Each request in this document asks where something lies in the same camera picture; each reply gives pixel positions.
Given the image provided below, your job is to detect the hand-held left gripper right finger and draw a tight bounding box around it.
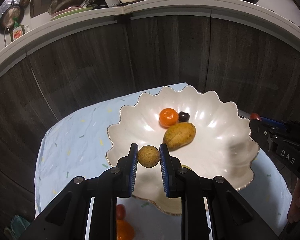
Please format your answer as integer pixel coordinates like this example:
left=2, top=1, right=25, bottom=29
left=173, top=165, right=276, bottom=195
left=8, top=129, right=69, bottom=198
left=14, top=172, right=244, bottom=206
left=159, top=143, right=280, bottom=240

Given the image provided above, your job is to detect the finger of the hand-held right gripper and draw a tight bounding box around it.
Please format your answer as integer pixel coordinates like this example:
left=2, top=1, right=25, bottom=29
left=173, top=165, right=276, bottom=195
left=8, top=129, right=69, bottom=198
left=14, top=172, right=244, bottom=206
left=259, top=116, right=293, bottom=132
left=249, top=119, right=282, bottom=153

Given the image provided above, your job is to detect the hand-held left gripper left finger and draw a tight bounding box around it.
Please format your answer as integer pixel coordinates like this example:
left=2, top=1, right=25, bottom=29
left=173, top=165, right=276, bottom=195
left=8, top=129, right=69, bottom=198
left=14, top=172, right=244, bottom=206
left=19, top=143, right=138, bottom=240

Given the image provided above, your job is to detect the brown longan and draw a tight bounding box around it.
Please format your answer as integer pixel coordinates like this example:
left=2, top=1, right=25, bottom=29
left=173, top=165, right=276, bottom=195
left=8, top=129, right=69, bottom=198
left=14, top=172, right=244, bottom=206
left=137, top=145, right=160, bottom=168

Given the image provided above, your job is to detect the yellow mango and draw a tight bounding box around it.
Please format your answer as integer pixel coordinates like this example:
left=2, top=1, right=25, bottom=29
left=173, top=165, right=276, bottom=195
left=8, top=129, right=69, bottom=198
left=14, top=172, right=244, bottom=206
left=163, top=122, right=197, bottom=151

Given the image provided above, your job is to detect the white scalloped bowl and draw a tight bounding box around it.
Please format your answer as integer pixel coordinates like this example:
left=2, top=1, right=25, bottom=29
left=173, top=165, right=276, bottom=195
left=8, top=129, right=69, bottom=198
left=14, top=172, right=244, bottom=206
left=105, top=85, right=260, bottom=216

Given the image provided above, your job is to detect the mandarin orange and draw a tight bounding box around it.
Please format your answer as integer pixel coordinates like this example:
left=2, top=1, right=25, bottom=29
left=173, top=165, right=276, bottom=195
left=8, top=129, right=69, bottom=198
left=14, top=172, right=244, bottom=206
left=159, top=108, right=179, bottom=128

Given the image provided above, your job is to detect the small orange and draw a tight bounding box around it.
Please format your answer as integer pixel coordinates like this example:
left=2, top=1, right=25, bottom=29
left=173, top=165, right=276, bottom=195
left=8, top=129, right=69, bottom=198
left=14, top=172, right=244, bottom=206
left=116, top=219, right=135, bottom=240

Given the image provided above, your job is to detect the light blue patterned cloth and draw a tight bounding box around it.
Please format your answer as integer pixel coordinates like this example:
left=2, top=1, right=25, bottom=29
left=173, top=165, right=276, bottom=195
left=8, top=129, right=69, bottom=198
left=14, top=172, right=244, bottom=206
left=34, top=82, right=293, bottom=240

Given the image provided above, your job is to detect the teal plastic bag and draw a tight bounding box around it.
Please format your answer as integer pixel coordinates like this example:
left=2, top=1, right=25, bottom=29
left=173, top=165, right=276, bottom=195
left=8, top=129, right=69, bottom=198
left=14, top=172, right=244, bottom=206
left=5, top=215, right=31, bottom=240

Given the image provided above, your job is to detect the green basin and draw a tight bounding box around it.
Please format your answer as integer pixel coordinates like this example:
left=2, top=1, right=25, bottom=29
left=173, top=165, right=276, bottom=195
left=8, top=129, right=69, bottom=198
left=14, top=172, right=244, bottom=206
left=50, top=6, right=94, bottom=22

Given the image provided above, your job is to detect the green dish soap bottle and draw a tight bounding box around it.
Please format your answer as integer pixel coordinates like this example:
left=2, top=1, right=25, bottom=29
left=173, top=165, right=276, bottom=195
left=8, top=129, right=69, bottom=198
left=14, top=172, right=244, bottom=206
left=11, top=17, right=25, bottom=42

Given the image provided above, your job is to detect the hanging frying pan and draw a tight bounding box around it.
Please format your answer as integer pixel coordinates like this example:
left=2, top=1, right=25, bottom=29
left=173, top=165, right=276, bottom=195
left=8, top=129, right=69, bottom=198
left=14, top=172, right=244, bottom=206
left=0, top=5, right=25, bottom=34

